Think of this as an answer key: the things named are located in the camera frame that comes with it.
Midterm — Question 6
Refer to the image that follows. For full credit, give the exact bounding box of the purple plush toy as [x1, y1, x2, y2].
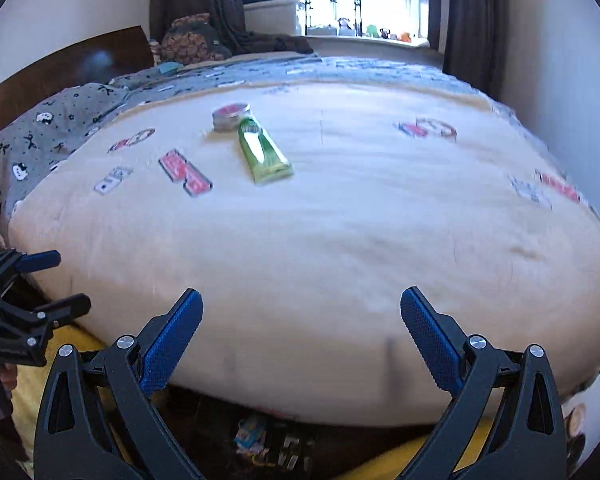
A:
[337, 18, 356, 37]

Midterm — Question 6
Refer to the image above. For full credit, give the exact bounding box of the beige cartoon blanket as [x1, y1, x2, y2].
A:
[8, 81, 600, 426]

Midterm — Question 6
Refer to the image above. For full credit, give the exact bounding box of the dark wooden headboard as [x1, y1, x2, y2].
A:
[0, 26, 154, 131]

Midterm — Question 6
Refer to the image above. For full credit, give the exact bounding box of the grey patterned bed sheet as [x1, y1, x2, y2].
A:
[0, 53, 524, 237]

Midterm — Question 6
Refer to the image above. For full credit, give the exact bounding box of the brown patterned cushion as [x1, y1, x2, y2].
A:
[159, 13, 232, 65]

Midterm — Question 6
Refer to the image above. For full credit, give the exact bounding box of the person's left hand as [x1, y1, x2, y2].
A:
[0, 364, 18, 391]

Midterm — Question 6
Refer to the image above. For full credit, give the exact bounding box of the dark curtain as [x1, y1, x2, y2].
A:
[149, 0, 313, 54]
[428, 0, 508, 99]

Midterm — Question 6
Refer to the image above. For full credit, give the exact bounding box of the left dark curtain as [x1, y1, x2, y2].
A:
[149, 0, 313, 54]

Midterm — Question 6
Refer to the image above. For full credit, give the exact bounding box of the green plush toy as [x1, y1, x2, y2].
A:
[365, 25, 380, 38]

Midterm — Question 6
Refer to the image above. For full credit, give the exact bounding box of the right dark curtain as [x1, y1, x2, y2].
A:
[428, 0, 508, 99]

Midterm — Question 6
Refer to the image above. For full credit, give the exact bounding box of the white storage box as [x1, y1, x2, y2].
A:
[244, 0, 302, 36]

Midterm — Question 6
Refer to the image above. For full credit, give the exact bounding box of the blue snack packet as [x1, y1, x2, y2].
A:
[234, 416, 265, 453]

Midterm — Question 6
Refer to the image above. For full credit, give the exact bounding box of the green hand cream tube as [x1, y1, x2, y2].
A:
[237, 117, 294, 185]

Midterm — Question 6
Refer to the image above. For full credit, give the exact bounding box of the pink lid metal tin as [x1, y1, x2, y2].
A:
[212, 102, 251, 132]

